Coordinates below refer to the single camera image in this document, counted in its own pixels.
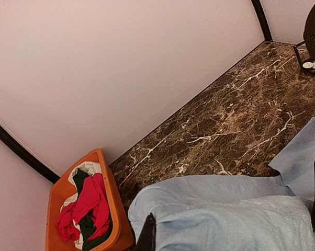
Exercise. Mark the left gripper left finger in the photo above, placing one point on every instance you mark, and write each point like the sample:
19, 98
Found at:
147, 238

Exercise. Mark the black left frame pole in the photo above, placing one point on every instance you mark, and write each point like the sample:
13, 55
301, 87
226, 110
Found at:
27, 157

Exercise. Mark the white cloth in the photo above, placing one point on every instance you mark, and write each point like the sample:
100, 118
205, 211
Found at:
91, 168

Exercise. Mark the red cloth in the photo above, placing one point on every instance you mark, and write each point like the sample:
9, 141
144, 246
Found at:
65, 223

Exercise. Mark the dark green cloth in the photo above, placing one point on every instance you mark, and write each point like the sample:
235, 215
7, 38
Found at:
92, 212

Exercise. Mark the orange plastic basket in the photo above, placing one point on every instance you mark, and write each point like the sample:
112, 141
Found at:
121, 236

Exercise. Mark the light blue shirt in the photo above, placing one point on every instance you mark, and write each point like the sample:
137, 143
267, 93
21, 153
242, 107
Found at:
238, 212

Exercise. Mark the black brooch holder stand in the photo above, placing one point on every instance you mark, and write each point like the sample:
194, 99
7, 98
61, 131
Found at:
302, 56

